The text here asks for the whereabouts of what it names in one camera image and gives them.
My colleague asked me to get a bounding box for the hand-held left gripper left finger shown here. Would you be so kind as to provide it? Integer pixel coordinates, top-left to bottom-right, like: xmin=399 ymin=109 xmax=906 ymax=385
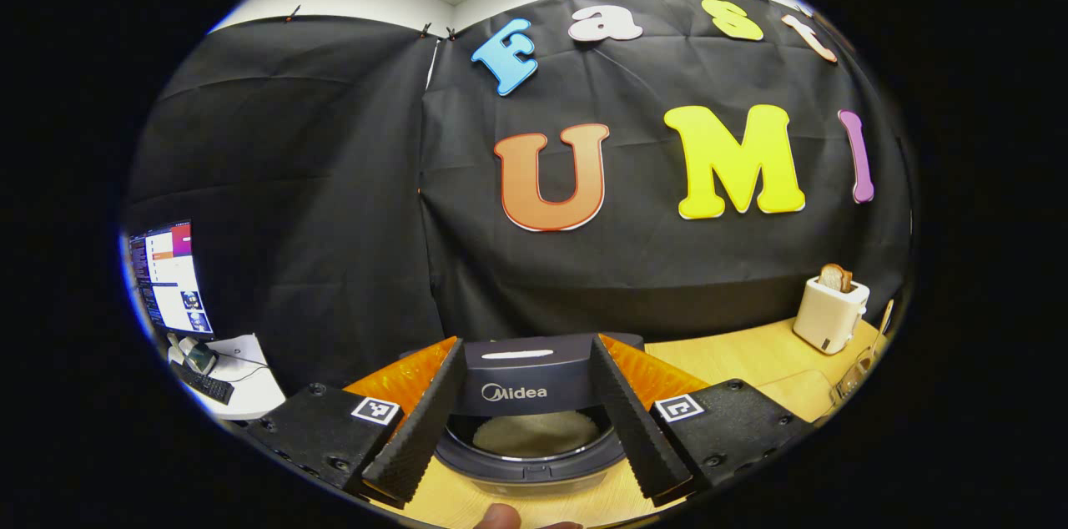
xmin=246 ymin=337 xmax=468 ymax=509

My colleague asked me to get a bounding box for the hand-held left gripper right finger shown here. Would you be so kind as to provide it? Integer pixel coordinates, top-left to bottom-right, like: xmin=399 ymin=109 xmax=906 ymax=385
xmin=590 ymin=334 xmax=814 ymax=506

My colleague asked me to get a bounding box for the dark grey rice cooker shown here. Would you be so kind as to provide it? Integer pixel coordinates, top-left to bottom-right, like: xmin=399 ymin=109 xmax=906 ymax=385
xmin=399 ymin=333 xmax=648 ymax=498

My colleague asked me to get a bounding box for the wire chopstick holder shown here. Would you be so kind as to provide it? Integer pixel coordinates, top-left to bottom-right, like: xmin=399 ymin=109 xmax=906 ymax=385
xmin=830 ymin=345 xmax=881 ymax=405

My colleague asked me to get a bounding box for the wooden spoon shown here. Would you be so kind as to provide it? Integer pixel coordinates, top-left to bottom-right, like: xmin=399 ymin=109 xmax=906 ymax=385
xmin=859 ymin=299 xmax=895 ymax=371

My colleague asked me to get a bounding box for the white side table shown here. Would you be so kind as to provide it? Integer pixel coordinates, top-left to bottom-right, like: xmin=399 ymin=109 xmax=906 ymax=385
xmin=167 ymin=333 xmax=287 ymax=421

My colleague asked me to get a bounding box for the black keyboard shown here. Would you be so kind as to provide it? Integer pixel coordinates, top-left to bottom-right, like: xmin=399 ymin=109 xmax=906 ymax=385
xmin=169 ymin=358 xmax=235 ymax=406

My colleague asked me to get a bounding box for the white toaster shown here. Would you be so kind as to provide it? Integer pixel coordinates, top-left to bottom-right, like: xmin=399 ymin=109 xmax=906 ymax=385
xmin=793 ymin=275 xmax=870 ymax=355

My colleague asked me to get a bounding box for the small grey desk device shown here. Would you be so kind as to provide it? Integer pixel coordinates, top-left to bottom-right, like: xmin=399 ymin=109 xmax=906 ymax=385
xmin=178 ymin=335 xmax=219 ymax=376

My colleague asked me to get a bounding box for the black backdrop cloth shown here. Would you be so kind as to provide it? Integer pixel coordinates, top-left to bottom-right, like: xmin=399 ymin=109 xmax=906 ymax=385
xmin=125 ymin=0 xmax=914 ymax=396

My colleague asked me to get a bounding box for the computer monitor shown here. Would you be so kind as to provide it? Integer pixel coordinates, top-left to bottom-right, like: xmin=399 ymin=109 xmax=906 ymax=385
xmin=127 ymin=219 xmax=215 ymax=338

